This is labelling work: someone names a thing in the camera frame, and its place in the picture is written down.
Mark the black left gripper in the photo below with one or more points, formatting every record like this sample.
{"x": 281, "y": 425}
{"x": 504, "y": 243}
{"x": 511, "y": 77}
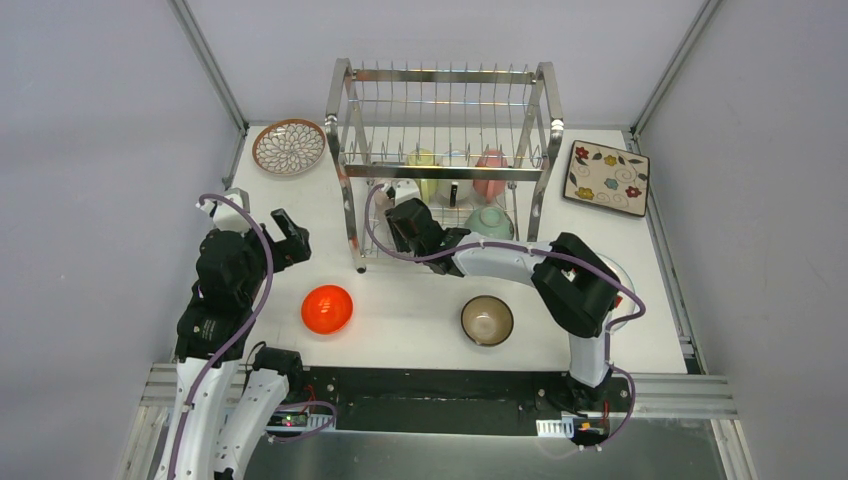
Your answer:
{"x": 275, "y": 245}

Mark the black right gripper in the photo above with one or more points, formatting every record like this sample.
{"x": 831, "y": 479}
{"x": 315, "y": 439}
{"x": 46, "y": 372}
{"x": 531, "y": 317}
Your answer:
{"x": 401, "y": 245}

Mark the white ribbed mug black rim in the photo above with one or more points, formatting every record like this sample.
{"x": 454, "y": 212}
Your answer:
{"x": 453, "y": 191}

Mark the orange plastic bowl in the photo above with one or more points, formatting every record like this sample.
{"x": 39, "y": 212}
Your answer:
{"x": 327, "y": 309}

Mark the mint green bowl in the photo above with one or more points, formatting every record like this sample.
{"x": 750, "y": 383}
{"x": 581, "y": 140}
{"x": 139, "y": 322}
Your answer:
{"x": 491, "y": 221}

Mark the pink mug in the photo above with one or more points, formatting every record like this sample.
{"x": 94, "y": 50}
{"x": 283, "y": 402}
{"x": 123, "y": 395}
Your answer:
{"x": 491, "y": 187}

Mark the beige bowl dark rim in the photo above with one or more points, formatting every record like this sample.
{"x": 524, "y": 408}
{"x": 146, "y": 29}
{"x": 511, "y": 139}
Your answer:
{"x": 487, "y": 320}

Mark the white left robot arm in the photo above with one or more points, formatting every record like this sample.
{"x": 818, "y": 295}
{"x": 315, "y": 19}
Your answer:
{"x": 203, "y": 441}

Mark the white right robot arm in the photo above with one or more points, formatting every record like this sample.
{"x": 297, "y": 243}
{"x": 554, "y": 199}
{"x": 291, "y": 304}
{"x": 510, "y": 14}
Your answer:
{"x": 577, "y": 286}

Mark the stainless steel dish rack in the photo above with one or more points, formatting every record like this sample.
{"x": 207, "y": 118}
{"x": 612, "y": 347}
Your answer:
{"x": 391, "y": 120}

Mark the brown floral round plate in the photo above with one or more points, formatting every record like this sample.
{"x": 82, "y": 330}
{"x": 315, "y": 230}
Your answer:
{"x": 289, "y": 147}

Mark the square floral plate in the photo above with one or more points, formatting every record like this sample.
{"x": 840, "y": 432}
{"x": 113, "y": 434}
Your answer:
{"x": 607, "y": 178}

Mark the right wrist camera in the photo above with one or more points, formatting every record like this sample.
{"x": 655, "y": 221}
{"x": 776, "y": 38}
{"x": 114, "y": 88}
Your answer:
{"x": 401, "y": 190}

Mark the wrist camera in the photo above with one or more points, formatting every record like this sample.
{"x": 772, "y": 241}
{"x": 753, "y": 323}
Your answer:
{"x": 223, "y": 216}
{"x": 401, "y": 190}

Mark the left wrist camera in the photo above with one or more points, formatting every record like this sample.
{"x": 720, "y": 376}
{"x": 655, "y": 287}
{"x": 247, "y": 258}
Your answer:
{"x": 223, "y": 216}

